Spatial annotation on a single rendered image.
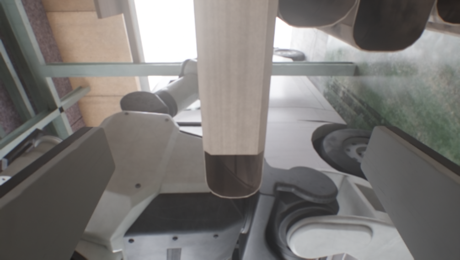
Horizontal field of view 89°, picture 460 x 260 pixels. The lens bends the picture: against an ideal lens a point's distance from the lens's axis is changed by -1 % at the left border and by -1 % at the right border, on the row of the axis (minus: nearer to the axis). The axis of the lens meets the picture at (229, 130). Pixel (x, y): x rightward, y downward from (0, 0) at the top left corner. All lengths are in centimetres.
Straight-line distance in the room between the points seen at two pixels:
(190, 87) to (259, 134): 60
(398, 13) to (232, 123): 13
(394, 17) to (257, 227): 36
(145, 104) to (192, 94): 18
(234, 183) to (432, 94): 151
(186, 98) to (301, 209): 46
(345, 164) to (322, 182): 91
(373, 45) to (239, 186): 15
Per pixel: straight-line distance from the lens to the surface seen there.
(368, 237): 50
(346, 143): 163
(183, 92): 72
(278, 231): 49
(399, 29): 20
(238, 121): 15
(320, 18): 18
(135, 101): 63
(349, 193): 58
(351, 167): 139
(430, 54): 171
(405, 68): 183
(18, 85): 262
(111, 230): 37
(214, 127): 15
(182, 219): 38
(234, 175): 22
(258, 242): 48
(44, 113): 279
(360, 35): 22
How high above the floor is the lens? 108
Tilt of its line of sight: level
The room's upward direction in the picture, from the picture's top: 90 degrees counter-clockwise
